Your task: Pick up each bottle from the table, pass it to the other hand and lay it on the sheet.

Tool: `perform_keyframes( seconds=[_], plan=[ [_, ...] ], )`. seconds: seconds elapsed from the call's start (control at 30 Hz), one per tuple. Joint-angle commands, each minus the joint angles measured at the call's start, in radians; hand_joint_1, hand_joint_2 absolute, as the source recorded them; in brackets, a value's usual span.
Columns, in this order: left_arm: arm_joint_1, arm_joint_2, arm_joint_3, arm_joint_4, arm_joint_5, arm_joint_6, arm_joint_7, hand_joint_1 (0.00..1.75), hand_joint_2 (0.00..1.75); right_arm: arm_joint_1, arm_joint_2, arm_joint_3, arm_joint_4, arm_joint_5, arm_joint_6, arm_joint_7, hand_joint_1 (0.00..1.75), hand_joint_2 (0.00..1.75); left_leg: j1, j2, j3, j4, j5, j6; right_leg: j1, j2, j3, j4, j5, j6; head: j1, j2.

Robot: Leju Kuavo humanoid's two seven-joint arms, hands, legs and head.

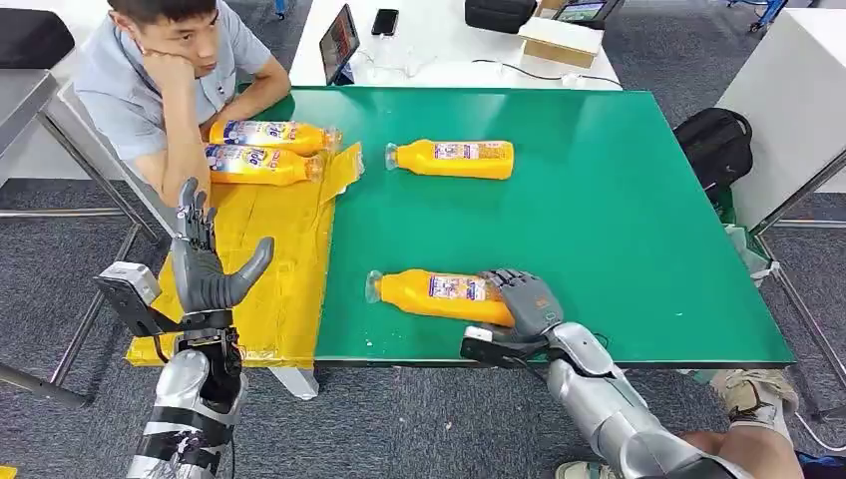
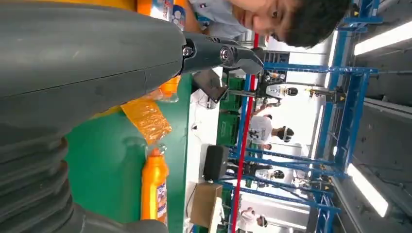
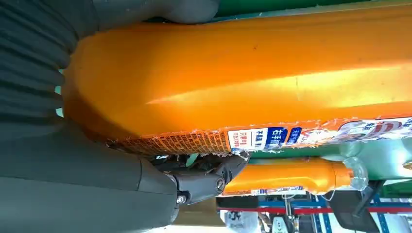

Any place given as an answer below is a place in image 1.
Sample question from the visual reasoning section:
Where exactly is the yellow sheet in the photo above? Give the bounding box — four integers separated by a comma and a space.
125, 142, 365, 370

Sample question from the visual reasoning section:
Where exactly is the tablet with lit screen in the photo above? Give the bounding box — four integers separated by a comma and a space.
552, 0, 623, 31

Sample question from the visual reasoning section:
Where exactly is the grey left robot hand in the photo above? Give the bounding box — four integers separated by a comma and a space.
170, 176, 275, 316

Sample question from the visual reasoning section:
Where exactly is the flat cardboard box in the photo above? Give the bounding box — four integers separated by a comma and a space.
517, 16, 606, 70

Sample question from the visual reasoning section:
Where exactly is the green and white bag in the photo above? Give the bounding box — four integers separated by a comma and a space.
713, 188, 782, 282

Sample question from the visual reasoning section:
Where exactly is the black seat cushion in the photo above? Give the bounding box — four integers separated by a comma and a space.
0, 7, 76, 71

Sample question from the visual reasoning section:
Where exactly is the black backpack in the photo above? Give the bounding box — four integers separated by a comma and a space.
672, 107, 755, 195

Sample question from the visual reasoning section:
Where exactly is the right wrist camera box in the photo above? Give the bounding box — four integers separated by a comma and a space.
459, 324, 550, 370

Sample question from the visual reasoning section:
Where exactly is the green table mat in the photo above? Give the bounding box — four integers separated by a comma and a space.
253, 86, 797, 369

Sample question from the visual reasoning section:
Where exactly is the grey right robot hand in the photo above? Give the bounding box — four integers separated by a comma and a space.
480, 267, 566, 346

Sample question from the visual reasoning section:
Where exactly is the steel frame bench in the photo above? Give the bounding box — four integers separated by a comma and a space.
0, 68, 179, 408

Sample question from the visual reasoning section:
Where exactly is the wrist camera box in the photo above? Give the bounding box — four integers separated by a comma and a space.
93, 261, 181, 339
459, 324, 550, 370

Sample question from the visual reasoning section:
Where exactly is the black tablet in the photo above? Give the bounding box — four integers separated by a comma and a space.
318, 3, 362, 87

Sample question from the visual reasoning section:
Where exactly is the blue trolley frame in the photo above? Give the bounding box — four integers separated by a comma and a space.
726, 0, 791, 34

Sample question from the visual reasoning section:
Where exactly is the white desk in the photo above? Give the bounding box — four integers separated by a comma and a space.
288, 0, 624, 92

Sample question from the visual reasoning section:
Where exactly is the seated person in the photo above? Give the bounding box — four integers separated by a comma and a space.
72, 0, 292, 223

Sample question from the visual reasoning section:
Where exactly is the white cable on desk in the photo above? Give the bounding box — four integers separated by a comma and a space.
359, 46, 439, 79

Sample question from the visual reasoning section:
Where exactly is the person in pale shoe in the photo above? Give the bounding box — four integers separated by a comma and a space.
555, 368, 806, 479

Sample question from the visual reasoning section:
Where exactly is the black cable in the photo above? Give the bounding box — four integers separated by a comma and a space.
471, 58, 624, 89

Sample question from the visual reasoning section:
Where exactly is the white side table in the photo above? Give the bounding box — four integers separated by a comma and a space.
714, 7, 846, 234

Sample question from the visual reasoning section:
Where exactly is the black case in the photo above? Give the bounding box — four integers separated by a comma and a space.
463, 0, 538, 35

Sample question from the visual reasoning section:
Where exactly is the orange drink bottle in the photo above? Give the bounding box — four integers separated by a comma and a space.
209, 119, 343, 158
205, 144, 326, 187
385, 139, 516, 181
364, 267, 517, 329

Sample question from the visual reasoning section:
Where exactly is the black smartphone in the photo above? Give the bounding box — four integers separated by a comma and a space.
370, 7, 400, 37

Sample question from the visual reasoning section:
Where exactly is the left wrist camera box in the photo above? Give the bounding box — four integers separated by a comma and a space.
93, 261, 181, 339

